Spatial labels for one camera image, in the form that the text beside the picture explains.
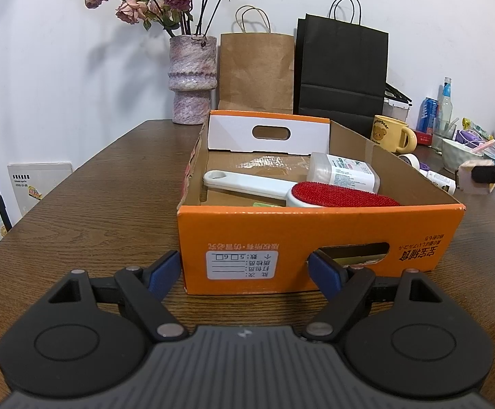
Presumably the white ceramic bowl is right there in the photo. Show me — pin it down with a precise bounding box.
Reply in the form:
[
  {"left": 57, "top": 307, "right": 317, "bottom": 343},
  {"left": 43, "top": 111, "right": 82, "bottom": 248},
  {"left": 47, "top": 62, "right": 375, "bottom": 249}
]
[{"left": 442, "top": 138, "right": 486, "bottom": 173}]

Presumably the white spray bottle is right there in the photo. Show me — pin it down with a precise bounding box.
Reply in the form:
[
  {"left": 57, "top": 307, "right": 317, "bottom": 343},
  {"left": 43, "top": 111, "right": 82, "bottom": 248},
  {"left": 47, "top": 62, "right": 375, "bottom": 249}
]
[{"left": 419, "top": 169, "right": 456, "bottom": 195}]

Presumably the red small box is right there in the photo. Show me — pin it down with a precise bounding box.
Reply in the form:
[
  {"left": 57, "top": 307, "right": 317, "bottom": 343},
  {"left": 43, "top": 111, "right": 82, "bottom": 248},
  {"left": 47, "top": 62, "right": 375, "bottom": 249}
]
[{"left": 415, "top": 130, "right": 432, "bottom": 147}]

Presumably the blue soda can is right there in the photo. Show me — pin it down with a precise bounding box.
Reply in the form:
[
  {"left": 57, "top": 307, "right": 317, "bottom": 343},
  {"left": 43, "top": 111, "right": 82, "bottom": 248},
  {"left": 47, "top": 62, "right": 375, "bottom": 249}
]
[{"left": 417, "top": 97, "right": 438, "bottom": 135}]

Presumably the yellow bear mug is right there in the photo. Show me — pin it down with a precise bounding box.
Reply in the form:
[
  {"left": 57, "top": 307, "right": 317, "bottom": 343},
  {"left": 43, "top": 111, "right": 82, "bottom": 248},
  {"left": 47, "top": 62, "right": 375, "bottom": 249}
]
[{"left": 370, "top": 116, "right": 418, "bottom": 154}]

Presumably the clear food container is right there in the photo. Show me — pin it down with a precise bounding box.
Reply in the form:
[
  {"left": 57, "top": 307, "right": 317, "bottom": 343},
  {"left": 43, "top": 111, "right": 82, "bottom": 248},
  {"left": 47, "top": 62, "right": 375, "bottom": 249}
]
[{"left": 382, "top": 83, "right": 412, "bottom": 122}]

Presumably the white board on floor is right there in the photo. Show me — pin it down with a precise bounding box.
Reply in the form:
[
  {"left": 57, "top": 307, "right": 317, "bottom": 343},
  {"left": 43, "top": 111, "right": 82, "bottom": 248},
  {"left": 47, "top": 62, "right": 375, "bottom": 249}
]
[{"left": 8, "top": 162, "right": 73, "bottom": 216}]

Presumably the red white lint brush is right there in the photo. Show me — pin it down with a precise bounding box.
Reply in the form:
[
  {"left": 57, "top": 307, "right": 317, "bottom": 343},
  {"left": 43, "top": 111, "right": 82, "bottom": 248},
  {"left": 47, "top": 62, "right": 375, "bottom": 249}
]
[{"left": 203, "top": 170, "right": 399, "bottom": 208}]

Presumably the black paper bag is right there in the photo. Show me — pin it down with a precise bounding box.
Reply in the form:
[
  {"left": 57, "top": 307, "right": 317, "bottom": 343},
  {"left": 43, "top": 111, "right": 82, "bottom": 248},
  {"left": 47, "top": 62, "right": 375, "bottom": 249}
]
[{"left": 293, "top": 0, "right": 389, "bottom": 138}]

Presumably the orange cardboard box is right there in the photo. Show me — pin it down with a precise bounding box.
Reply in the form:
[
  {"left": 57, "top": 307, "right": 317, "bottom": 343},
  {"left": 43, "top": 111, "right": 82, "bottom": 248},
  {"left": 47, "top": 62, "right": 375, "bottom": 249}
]
[{"left": 177, "top": 110, "right": 466, "bottom": 294}]

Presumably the brown paper bag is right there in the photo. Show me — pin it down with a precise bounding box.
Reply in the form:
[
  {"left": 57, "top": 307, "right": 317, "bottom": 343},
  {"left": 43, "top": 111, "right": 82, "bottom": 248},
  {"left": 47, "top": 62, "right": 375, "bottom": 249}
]
[{"left": 218, "top": 5, "right": 295, "bottom": 113}]

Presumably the pink marbled vase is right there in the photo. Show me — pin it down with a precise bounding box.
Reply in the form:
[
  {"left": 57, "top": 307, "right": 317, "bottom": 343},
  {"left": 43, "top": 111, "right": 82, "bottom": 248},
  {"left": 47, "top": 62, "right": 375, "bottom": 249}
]
[{"left": 168, "top": 35, "right": 218, "bottom": 126}]

